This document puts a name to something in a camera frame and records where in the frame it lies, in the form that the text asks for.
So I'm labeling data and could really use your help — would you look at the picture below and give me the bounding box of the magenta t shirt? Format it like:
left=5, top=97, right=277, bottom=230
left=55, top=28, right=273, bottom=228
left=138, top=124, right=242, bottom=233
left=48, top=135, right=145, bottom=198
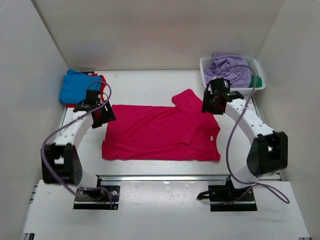
left=101, top=89, right=221, bottom=162

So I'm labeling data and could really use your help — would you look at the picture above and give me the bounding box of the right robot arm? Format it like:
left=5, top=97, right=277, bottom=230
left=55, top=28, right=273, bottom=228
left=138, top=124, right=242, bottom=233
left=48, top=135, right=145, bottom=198
left=202, top=78, right=288, bottom=200

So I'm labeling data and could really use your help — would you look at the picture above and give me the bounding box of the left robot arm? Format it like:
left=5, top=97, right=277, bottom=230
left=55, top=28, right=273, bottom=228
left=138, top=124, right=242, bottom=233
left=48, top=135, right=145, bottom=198
left=40, top=89, right=116, bottom=199

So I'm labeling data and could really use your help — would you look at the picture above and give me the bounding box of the white plastic basket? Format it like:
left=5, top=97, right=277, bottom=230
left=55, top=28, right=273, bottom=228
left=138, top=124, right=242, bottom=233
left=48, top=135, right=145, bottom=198
left=199, top=55, right=266, bottom=96

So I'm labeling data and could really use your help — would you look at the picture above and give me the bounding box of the lavender t shirt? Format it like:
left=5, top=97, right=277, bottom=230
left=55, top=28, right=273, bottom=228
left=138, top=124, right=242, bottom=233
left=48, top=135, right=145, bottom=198
left=203, top=53, right=252, bottom=88

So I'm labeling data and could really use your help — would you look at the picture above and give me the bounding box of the blue folded t shirt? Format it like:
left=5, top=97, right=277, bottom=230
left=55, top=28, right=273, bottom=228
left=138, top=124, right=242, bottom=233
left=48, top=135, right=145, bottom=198
left=58, top=68, right=103, bottom=104

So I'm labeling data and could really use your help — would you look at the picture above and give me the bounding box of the red folded t shirt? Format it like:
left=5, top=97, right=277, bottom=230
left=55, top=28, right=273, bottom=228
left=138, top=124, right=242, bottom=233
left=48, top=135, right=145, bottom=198
left=65, top=73, right=108, bottom=109

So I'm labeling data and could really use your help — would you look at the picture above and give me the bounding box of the green t shirt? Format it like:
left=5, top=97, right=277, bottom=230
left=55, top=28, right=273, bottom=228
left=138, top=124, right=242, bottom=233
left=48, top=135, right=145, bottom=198
left=249, top=74, right=263, bottom=88

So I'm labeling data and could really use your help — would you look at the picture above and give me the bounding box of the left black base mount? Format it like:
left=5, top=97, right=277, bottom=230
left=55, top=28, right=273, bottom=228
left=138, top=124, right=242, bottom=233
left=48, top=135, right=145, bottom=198
left=73, top=179, right=121, bottom=211

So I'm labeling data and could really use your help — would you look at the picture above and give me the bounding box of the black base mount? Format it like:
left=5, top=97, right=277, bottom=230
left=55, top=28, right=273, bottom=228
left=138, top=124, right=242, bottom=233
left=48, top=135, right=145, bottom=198
left=73, top=179, right=121, bottom=211
left=196, top=178, right=258, bottom=212

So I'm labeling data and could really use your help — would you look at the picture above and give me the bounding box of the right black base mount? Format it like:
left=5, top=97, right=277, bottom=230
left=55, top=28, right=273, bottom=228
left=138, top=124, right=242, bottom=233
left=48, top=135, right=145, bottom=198
left=196, top=178, right=258, bottom=212

